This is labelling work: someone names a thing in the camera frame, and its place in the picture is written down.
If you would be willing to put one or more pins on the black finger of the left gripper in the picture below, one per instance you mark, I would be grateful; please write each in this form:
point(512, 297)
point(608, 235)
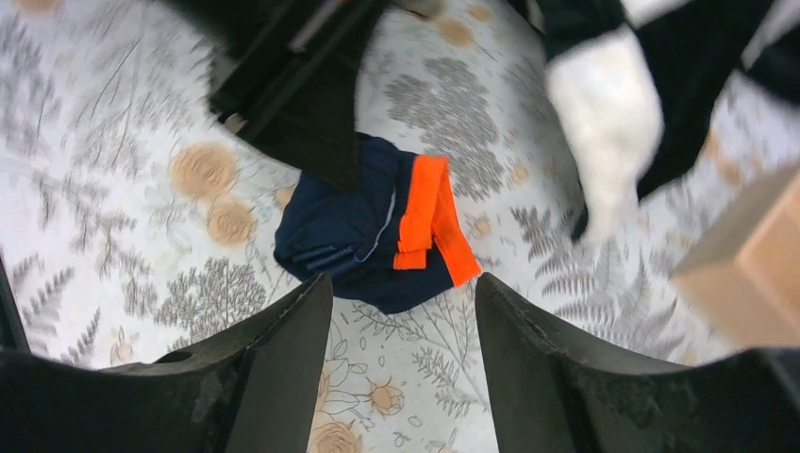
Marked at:
point(286, 83)

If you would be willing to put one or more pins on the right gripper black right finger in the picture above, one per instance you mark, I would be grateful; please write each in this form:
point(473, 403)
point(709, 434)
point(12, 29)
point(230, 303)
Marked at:
point(554, 387)

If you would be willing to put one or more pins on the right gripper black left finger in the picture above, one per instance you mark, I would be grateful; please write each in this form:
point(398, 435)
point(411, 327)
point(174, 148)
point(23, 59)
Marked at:
point(249, 388)

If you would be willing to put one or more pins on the navy underwear orange trim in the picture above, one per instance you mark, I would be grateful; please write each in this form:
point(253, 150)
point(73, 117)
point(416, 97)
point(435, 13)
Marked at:
point(394, 242)

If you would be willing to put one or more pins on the wooden compartment organizer box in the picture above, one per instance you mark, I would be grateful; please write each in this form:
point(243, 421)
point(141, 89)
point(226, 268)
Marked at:
point(743, 274)

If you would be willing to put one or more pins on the floral bed sheet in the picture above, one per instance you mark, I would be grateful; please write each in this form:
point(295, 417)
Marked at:
point(133, 224)

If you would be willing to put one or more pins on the black white checkered pillow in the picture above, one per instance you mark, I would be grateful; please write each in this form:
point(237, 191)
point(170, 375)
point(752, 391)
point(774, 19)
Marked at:
point(634, 85)

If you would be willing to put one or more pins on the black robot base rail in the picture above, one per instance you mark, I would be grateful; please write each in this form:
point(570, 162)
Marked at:
point(12, 329)

